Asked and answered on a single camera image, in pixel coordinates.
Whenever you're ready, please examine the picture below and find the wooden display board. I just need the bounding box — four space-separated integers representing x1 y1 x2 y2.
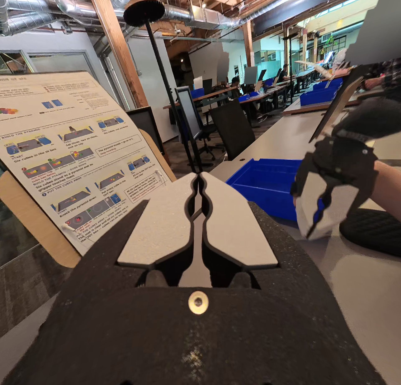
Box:
0 128 177 268
308 65 365 142

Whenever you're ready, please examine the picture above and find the black floor lamp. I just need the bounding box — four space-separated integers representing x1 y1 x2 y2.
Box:
123 0 204 174

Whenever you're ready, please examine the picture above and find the black office chair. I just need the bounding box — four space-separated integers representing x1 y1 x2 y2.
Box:
209 99 256 161
196 122 226 161

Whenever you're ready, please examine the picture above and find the printed instruction sheet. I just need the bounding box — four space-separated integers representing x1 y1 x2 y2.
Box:
0 72 171 255

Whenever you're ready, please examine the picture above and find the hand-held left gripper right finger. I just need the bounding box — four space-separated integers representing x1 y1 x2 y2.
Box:
200 171 279 269

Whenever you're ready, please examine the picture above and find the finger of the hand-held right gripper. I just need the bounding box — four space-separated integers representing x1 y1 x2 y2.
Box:
307 184 360 241
294 171 329 238

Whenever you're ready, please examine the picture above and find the black wrist rest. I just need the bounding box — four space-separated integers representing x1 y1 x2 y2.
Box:
339 208 401 256

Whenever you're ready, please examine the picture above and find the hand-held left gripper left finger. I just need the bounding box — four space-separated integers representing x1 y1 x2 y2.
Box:
117 173 199 269

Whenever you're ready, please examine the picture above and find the black framed display panel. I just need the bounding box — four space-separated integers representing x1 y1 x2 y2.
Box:
125 106 165 155

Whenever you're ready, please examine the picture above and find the person's right hand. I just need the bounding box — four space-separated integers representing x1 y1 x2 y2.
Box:
371 160 401 204

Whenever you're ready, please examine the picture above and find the silver ventilation duct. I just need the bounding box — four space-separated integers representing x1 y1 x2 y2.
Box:
0 0 251 36

